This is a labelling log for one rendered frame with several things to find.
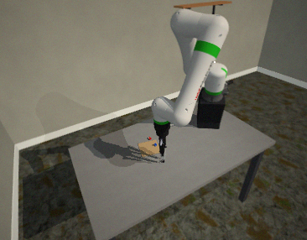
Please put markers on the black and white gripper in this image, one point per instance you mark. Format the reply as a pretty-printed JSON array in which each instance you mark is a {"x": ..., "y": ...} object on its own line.
[{"x": 162, "y": 143}]

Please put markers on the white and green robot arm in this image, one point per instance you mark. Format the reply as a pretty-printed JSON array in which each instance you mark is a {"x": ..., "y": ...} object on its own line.
[{"x": 199, "y": 66}]

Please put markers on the tan square mat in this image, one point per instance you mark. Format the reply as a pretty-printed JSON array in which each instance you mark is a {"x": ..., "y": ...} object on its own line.
[{"x": 148, "y": 148}]

